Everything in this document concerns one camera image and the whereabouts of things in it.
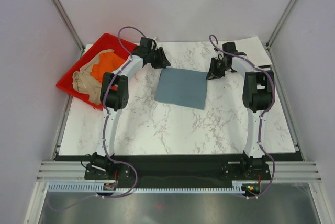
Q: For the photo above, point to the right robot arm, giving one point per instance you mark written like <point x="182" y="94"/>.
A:
<point x="258" y="97"/>

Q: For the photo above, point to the right aluminium frame post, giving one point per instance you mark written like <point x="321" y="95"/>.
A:
<point x="281" y="22"/>

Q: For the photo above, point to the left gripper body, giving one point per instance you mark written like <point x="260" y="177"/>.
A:
<point x="156" y="58"/>

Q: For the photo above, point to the orange t-shirt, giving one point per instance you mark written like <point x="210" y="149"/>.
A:
<point x="107" y="62"/>

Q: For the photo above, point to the red plastic bin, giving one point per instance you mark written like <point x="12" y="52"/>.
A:
<point x="106" y="41"/>

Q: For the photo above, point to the left aluminium frame post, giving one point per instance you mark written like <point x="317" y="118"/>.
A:
<point x="67" y="22"/>

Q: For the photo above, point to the white slotted cable duct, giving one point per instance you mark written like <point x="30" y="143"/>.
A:
<point x="236" y="187"/>

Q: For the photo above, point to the beige t-shirt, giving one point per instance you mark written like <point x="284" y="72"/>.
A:
<point x="86" y="84"/>

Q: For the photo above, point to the grey-blue t-shirt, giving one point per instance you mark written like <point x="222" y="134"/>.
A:
<point x="182" y="87"/>

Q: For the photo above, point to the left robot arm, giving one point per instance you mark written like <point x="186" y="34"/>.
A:
<point x="114" y="97"/>

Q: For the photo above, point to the aluminium frame post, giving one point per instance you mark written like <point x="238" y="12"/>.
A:
<point x="67" y="22"/>
<point x="281" y="22"/>

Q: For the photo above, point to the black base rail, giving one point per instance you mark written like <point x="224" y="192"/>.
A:
<point x="177" y="170"/>

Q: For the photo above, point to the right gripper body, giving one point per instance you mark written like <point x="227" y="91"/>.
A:
<point x="218" y="68"/>

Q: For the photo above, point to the white folded mat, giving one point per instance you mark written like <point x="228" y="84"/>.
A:
<point x="254" y="50"/>

